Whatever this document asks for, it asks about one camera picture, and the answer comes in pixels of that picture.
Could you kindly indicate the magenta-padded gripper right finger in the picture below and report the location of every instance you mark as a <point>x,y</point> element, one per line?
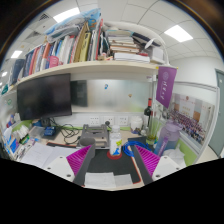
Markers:
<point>150,160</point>

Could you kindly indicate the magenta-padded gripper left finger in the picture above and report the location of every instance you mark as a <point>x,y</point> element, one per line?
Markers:
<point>78,160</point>

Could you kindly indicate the purple translucent water jug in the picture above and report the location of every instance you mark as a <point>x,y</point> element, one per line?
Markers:
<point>168,138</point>

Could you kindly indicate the white plastic bag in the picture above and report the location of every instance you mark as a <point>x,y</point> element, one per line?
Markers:
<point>175,155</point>

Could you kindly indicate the green glass vase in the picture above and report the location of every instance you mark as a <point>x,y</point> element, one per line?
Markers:
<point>152,133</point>

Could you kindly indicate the black desk mat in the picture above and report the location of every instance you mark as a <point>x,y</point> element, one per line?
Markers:
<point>110,166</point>

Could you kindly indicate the grey metal laptop stand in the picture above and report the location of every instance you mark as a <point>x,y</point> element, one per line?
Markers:
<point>96,131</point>

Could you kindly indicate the white paper sheets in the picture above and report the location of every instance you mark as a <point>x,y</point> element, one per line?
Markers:
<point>40,155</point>

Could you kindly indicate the white jar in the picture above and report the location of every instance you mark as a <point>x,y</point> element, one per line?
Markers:
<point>136,123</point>

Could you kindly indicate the small blue box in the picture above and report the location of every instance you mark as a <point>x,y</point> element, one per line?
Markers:
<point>49,131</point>

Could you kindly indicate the dark wine bottle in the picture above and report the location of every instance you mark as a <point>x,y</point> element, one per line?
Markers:
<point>148,111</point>

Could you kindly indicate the clear plastic box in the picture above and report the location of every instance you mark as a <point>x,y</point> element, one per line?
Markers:
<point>35,131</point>

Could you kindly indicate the group photo poster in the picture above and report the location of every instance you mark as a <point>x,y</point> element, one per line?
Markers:
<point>191,120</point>

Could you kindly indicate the black computer monitor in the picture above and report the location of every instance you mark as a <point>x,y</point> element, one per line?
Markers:
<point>43,96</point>

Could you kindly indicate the purple hanging pennant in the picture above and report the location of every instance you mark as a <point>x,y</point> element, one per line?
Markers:
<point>165,85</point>

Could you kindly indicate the grey door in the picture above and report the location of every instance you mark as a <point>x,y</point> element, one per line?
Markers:
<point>218,116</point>

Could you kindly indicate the shelf unit with books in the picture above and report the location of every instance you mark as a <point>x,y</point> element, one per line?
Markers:
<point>93,68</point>

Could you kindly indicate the ceiling light panels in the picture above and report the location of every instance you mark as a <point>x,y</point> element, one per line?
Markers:
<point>178,32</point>

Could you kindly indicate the white wall socket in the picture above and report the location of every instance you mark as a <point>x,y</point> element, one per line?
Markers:
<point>123,120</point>
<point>94,120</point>
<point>108,120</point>

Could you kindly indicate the blue wall sticker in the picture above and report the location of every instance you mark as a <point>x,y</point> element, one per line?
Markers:
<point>106,86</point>

